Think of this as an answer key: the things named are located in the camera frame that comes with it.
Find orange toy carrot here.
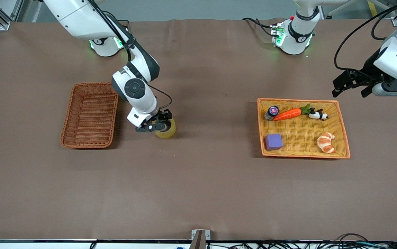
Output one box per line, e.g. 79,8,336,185
273,104,311,121

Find black cable bundle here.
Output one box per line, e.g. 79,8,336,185
205,233,397,249

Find clear yellowish tape roll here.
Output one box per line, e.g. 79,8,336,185
154,118,177,139

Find metal bracket with brown strip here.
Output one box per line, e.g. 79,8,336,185
189,229,211,249

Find black left base cable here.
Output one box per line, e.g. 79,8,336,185
242,17,276,37

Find short black left arm cable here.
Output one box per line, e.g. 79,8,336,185
371,13,397,40

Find brown table cover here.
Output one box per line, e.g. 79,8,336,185
0,18,397,241

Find orange wicker basket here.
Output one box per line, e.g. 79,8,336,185
257,98,351,159

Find black white panda toy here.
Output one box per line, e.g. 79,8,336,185
308,108,328,121

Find small dark-capped bottle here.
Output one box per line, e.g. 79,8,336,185
264,106,279,121

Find purple cube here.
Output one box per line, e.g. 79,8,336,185
265,133,283,151

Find aluminium frame profile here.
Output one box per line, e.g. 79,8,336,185
0,0,24,31

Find brown wicker basket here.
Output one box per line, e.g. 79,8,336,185
60,82,120,149

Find long black left arm cable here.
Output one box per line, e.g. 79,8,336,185
334,6,397,72

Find toy croissant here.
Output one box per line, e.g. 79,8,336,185
317,132,335,154

